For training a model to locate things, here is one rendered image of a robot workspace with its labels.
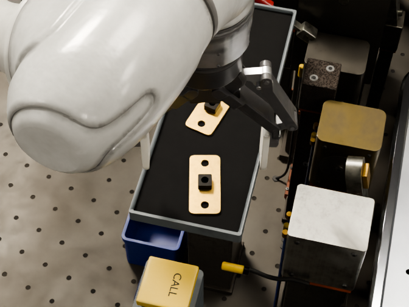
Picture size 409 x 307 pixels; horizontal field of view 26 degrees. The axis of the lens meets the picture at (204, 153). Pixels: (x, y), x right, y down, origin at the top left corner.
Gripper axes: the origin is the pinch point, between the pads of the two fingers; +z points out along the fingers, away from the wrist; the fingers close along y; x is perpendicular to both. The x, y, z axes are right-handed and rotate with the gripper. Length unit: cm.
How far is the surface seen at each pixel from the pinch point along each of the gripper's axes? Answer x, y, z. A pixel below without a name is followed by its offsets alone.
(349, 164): 6.7, 19.1, 12.4
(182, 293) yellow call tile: -14.3, -2.4, 7.1
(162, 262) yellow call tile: -10.4, -4.9, 7.1
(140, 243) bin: 11.7, -10.6, 44.2
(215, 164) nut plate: 2.9, 1.3, 6.7
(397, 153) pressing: 15.4, 28.3, 22.6
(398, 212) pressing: 5.6, 27.3, 23.0
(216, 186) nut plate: -0.3, 1.4, 6.7
